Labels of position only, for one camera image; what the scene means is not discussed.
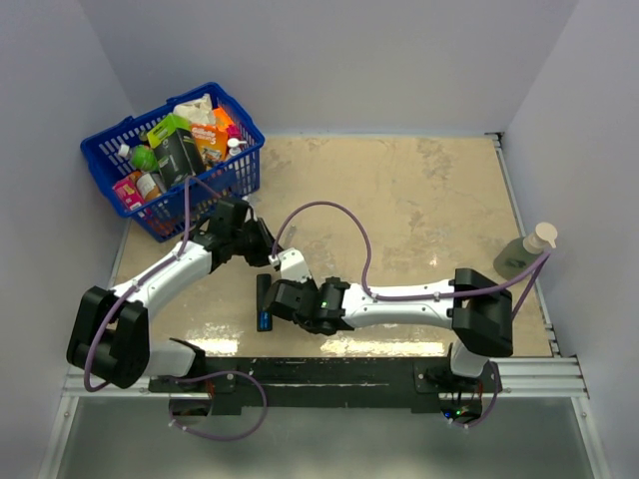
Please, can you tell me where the black remote control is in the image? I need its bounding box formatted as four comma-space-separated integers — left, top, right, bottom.
256, 273, 272, 325

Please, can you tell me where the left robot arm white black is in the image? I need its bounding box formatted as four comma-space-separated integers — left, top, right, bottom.
66, 199, 281, 392

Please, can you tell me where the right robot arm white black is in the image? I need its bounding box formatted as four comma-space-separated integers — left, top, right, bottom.
264, 268, 513, 392

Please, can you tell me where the white pump bottle in basket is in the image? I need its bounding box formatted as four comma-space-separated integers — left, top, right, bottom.
227, 138, 248, 158

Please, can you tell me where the orange Gillette razor pack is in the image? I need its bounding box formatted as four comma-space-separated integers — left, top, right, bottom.
191, 124, 229, 170

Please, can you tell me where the blue plastic shopping basket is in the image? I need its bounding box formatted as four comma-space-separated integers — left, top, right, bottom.
80, 82, 265, 242

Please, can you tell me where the green black razor box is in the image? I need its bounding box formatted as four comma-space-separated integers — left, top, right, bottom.
147, 114, 206, 190

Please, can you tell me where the orange pill bottle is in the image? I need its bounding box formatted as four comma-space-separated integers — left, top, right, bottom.
136, 173, 163, 203

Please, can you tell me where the pink box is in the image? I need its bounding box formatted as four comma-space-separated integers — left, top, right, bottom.
112, 177, 144, 211

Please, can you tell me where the green bottle white cap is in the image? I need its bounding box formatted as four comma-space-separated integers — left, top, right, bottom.
118, 144, 158, 172

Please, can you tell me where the crumpled beige paper bag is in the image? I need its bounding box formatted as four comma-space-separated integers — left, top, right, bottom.
173, 93, 216, 126

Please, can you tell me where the green liquid soap pump bottle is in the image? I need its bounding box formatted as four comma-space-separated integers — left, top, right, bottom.
493, 222, 558, 279

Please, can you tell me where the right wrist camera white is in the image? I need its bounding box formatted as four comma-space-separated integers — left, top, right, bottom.
269, 247, 313, 283

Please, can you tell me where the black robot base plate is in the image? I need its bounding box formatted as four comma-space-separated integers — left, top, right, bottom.
149, 353, 502, 419

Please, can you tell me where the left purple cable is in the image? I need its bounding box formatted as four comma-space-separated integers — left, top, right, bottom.
83, 175, 224, 393

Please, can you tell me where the purple cable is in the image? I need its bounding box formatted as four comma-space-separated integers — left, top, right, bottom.
272, 201, 553, 320
83, 175, 224, 393

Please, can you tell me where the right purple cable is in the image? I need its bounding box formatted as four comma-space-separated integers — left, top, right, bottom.
272, 201, 553, 320

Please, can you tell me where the aluminium frame rail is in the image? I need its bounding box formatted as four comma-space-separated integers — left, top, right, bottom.
62, 357, 588, 398

